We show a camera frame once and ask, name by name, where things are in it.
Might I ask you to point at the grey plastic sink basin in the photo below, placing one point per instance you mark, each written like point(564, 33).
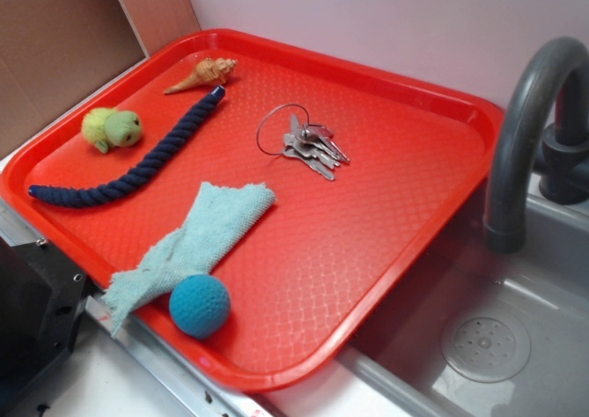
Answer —
point(393, 365)

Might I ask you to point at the silver keys on wire ring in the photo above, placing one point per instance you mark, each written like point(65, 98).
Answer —
point(310, 143)

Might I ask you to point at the brown cardboard panel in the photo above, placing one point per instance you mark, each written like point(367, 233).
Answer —
point(56, 53)

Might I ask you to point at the red plastic tray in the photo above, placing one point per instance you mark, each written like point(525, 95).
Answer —
point(315, 265)

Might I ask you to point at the grey curved faucet spout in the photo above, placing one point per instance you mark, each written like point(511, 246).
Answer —
point(518, 153)

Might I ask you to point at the dark grey faucet handle base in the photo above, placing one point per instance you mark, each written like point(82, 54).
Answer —
point(564, 146)

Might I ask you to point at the green plush turtle toy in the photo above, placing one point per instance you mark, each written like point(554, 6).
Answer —
point(105, 128)

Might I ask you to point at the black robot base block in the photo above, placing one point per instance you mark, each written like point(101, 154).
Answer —
point(42, 297)

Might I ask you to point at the blue dimpled rubber ball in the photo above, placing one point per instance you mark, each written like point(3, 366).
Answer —
point(200, 305)

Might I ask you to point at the round sink drain cover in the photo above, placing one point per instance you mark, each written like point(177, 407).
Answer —
point(485, 348)

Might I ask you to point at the light blue cloth rag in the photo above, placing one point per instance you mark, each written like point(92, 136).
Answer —
point(217, 220)

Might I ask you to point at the tan spiral seashell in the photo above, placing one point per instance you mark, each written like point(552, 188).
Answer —
point(207, 72)

